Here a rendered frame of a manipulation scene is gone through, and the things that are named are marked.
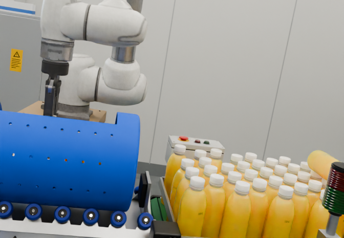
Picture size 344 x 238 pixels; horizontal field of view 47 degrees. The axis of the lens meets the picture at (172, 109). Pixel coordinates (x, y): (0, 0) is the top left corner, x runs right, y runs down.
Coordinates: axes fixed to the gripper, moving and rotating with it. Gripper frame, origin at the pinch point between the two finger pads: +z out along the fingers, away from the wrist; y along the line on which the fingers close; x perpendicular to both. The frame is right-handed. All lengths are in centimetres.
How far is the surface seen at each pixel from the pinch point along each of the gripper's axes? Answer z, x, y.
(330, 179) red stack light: -8, 65, 42
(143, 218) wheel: 17.8, 29.7, 16.0
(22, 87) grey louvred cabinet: 18, -39, -155
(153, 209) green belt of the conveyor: 25.7, 35.9, -6.5
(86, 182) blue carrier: 7.6, 13.3, 19.5
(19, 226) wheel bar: 22.6, -2.7, 17.0
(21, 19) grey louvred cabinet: -26, -44, -155
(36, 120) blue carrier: -5.8, -1.6, 13.7
